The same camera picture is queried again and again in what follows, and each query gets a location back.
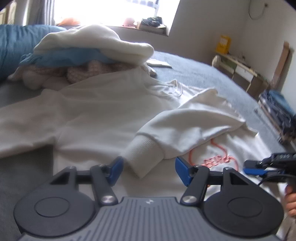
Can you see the blue duvet roll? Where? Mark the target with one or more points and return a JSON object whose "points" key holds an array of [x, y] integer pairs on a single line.
{"points": [[17, 41]]}

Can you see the stack of folded jeans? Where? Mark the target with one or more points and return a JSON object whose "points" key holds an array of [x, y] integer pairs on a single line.
{"points": [[279, 112]]}

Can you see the grey curtain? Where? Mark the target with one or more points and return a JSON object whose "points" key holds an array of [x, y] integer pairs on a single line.
{"points": [[39, 12]]}

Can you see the white and green desk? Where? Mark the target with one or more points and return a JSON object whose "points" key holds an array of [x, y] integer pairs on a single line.
{"points": [[248, 79]]}

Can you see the cream fleece garment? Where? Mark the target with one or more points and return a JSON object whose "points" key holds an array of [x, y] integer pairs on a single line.
{"points": [[98, 37]]}

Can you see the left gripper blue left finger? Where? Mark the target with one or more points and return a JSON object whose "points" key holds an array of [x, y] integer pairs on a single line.
{"points": [[114, 170]]}

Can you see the light blue garment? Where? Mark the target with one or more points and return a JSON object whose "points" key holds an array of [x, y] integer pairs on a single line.
{"points": [[67, 57]]}

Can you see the yellow box on desk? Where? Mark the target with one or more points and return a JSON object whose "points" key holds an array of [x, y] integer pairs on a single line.
{"points": [[223, 45]]}

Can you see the white yarn ball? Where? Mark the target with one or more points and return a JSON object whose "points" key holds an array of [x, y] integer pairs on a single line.
{"points": [[216, 61]]}

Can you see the cardboard panel against wall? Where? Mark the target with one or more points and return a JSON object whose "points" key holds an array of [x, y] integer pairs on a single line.
{"points": [[280, 66]]}

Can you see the white bear print sweatshirt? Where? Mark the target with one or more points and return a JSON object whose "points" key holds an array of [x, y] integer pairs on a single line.
{"points": [[126, 114]]}

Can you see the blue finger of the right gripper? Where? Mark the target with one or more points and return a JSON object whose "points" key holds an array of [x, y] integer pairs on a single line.
{"points": [[252, 171], [252, 164]]}

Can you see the pink pot on windowsill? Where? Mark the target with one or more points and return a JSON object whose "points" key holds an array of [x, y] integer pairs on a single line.
{"points": [[129, 23]]}

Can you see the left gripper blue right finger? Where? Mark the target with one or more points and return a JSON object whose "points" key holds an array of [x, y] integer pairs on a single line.
{"points": [[184, 170]]}

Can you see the orange object on windowsill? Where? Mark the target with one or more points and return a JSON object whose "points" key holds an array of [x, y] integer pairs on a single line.
{"points": [[69, 22]]}

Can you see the person's right hand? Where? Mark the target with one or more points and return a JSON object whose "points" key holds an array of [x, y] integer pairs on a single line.
{"points": [[290, 201]]}

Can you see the dark clothes on windowsill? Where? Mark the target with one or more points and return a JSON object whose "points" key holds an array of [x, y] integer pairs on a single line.
{"points": [[152, 25]]}

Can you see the grey bed sheet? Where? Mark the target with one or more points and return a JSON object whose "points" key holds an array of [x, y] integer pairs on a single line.
{"points": [[208, 76]]}

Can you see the white cloth strip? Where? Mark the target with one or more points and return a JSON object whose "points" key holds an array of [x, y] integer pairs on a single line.
{"points": [[157, 63]]}

